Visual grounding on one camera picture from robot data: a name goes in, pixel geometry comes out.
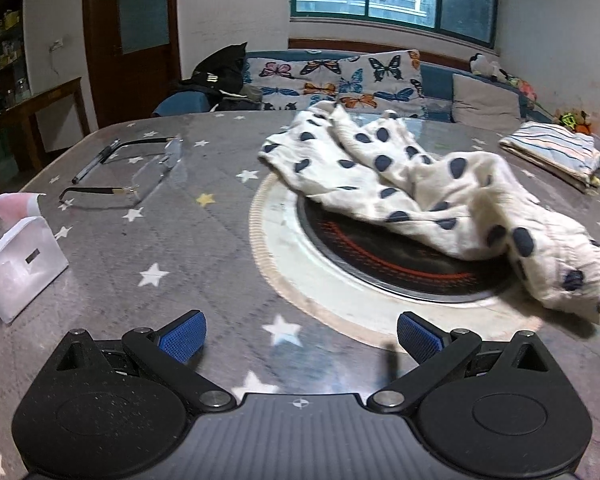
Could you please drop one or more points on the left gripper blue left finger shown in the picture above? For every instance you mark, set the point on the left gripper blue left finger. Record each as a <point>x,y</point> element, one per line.
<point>163,354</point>

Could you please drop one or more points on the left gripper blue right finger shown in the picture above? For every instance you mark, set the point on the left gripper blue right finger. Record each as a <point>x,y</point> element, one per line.
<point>440,357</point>

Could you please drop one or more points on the white navy polka dot garment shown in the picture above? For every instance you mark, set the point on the white navy polka dot garment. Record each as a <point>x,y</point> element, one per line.
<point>467,205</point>

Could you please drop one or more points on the round black induction cooker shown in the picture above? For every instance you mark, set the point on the round black induction cooker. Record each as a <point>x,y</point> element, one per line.
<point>395,263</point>

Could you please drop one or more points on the white tissue pack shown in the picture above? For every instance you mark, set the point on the white tissue pack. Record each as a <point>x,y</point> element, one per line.
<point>30,256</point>

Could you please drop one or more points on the black pen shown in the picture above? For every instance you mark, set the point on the black pen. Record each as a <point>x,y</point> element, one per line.
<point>101,157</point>

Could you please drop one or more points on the folded blue striped cloth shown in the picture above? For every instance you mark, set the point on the folded blue striped cloth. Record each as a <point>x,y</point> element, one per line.
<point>568,155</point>

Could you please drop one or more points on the beige cushion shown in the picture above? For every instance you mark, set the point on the beige cushion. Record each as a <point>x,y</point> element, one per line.
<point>481,105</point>

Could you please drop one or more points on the yellow orange toy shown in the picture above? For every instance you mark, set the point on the yellow orange toy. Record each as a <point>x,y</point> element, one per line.
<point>575,120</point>

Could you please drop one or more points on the butterfly print pillow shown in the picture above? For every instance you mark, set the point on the butterfly print pillow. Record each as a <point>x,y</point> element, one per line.
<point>367,83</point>

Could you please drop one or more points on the blue sofa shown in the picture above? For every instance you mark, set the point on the blue sofa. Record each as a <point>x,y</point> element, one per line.
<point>437,85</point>

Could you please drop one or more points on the black bag on sofa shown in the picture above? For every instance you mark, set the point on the black bag on sofa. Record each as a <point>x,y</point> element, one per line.
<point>220,79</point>

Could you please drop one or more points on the white plush toy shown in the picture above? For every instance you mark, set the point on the white plush toy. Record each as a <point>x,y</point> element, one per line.
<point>481,66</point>

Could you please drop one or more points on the dark wooden cabinet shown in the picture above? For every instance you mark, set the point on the dark wooden cabinet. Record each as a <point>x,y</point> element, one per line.
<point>14,81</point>

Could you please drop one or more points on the dark wooden door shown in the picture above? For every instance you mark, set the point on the dark wooden door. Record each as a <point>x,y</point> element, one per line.
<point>132,55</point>

